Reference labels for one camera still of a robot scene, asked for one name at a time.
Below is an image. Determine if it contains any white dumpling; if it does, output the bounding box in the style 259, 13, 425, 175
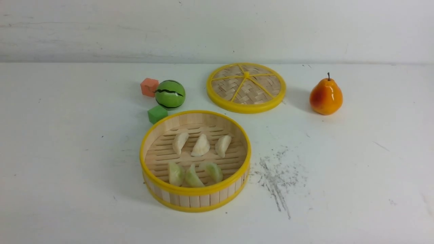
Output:
215, 135, 232, 158
172, 132, 189, 156
191, 134, 210, 157

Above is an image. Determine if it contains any green dumpling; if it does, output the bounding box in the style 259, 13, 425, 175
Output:
199, 162, 223, 183
168, 162, 185, 186
184, 164, 205, 187

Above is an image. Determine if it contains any yellow woven steamer lid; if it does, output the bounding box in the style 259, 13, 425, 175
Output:
206, 62, 287, 114

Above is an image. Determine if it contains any yellow rimmed bamboo steamer tray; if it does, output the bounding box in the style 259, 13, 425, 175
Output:
139, 110, 252, 212

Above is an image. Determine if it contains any green toy watermelon ball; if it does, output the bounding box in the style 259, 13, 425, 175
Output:
154, 79, 186, 110

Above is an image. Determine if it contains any green foam cube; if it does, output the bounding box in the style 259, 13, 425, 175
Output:
147, 105, 169, 124

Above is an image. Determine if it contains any orange foam cube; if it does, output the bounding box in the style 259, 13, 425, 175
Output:
140, 78, 159, 97

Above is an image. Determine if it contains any orange toy pear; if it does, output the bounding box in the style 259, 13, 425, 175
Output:
309, 72, 343, 116

